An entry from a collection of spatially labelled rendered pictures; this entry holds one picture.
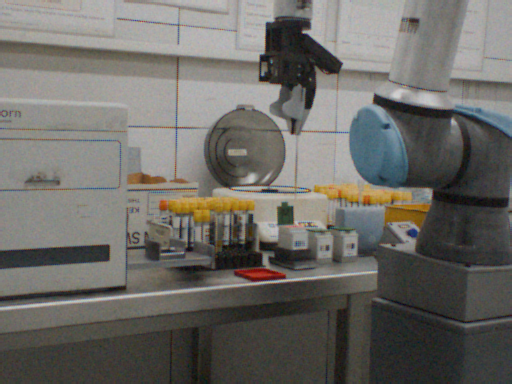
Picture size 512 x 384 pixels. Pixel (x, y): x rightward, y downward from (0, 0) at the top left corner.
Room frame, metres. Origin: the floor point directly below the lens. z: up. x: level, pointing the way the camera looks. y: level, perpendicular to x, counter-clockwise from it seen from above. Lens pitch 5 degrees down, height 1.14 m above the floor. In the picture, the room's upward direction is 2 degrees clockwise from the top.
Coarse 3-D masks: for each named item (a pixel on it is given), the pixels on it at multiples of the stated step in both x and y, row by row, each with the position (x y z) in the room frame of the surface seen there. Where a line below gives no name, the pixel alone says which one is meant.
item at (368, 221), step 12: (336, 216) 1.67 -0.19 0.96; (348, 216) 1.65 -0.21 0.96; (360, 216) 1.66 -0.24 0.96; (372, 216) 1.67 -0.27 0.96; (360, 228) 1.66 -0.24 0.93; (372, 228) 1.67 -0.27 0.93; (360, 240) 1.66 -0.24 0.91; (372, 240) 1.67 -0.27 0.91; (360, 252) 1.64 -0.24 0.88; (372, 252) 1.66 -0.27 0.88
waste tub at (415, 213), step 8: (392, 208) 1.75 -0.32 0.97; (400, 208) 1.73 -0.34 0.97; (408, 208) 1.71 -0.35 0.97; (416, 208) 1.83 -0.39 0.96; (424, 208) 1.84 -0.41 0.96; (392, 216) 1.75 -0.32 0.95; (400, 216) 1.73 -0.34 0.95; (408, 216) 1.71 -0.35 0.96; (416, 216) 1.69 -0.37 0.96; (424, 216) 1.68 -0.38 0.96; (416, 224) 1.69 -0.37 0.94
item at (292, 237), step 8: (280, 232) 1.52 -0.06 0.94; (288, 232) 1.49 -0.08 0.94; (296, 232) 1.49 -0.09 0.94; (304, 232) 1.50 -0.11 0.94; (280, 240) 1.51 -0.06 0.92; (288, 240) 1.49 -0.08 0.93; (296, 240) 1.49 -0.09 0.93; (304, 240) 1.50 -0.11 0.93; (288, 248) 1.49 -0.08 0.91; (296, 248) 1.49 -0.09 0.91; (304, 248) 1.50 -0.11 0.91
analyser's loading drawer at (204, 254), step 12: (180, 240) 1.33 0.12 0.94; (156, 252) 1.30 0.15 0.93; (168, 252) 1.36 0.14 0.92; (180, 252) 1.32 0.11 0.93; (192, 252) 1.39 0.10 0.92; (204, 252) 1.37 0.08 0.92; (132, 264) 1.26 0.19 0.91; (144, 264) 1.27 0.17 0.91; (156, 264) 1.29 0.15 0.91; (168, 264) 1.30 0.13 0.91; (180, 264) 1.31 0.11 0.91; (192, 264) 1.33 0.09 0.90; (204, 264) 1.36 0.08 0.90
